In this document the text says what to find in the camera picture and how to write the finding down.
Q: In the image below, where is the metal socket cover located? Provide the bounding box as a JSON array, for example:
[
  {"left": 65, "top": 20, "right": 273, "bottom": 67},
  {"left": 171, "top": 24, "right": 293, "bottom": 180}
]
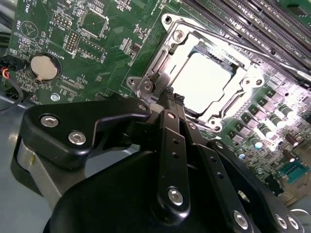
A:
[{"left": 145, "top": 31, "right": 258, "bottom": 122}]

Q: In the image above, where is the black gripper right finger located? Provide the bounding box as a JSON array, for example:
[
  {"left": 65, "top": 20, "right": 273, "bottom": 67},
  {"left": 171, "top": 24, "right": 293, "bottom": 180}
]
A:
[{"left": 174, "top": 93, "right": 304, "bottom": 233}]

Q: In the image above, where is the silver CPU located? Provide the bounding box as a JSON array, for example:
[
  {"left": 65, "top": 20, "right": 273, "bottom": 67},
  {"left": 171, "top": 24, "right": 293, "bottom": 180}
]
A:
[{"left": 169, "top": 46, "right": 241, "bottom": 117}]

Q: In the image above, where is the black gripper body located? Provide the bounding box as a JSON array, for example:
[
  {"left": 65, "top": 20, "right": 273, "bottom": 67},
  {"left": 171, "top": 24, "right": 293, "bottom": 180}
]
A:
[{"left": 43, "top": 149, "right": 219, "bottom": 233}]

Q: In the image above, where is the wire locking lever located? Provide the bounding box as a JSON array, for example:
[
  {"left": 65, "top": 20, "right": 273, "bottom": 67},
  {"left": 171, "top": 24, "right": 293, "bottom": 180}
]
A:
[{"left": 191, "top": 28, "right": 311, "bottom": 82}]

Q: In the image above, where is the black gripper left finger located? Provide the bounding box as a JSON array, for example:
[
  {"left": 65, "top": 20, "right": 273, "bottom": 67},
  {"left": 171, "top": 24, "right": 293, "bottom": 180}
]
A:
[{"left": 10, "top": 87, "right": 190, "bottom": 220}]

